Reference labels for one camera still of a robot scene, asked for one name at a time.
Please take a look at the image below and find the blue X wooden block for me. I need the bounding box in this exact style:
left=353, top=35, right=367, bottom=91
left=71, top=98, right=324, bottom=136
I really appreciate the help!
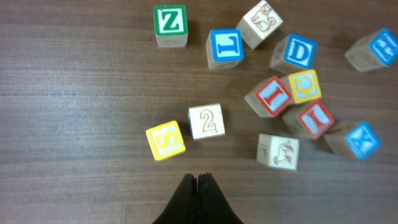
left=323, top=121, right=381, bottom=160

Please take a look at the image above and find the blue L wooden block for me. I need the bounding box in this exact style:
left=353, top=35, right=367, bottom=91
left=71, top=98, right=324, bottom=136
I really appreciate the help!
left=206, top=29, right=244, bottom=69

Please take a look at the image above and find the blue D wooden block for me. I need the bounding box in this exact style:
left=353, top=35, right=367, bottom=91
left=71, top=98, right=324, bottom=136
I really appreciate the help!
left=270, top=33, right=317, bottom=74

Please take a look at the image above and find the number 2 wooden block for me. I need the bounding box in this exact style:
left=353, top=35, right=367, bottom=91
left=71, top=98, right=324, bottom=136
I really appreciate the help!
left=188, top=103, right=225, bottom=140

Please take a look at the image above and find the red edged animal block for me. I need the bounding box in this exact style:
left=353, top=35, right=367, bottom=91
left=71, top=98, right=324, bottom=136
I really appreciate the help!
left=256, top=133, right=299, bottom=170

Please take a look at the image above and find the blue H wooden block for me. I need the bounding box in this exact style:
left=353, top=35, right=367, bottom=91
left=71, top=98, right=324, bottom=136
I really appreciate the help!
left=345, top=28, right=397, bottom=72

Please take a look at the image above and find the yellow C wooden block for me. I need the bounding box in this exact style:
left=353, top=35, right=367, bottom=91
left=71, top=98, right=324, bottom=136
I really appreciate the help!
left=280, top=69, right=322, bottom=105

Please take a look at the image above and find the plain animal wooden block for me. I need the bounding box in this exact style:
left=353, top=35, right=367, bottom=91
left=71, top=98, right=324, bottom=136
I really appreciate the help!
left=236, top=0, right=284, bottom=49

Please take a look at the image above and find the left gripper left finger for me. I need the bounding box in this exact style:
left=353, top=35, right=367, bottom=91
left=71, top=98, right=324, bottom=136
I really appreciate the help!
left=153, top=174, right=198, bottom=224

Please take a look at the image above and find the yellow S wooden block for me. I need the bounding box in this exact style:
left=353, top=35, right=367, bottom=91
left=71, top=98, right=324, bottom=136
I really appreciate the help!
left=146, top=121, right=186, bottom=161

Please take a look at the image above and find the red I block lower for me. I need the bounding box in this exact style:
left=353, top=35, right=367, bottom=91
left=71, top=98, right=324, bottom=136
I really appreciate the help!
left=282, top=100, right=335, bottom=139

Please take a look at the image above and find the red I wooden block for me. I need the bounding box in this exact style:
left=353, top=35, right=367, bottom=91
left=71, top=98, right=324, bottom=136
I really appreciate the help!
left=244, top=76, right=292, bottom=118

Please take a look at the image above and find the green Z wooden block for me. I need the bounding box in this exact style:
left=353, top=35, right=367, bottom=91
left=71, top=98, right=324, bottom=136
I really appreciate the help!
left=153, top=4, right=188, bottom=48

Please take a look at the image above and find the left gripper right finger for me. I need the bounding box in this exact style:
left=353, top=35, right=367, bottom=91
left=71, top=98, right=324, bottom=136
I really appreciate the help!
left=198, top=173, right=243, bottom=224

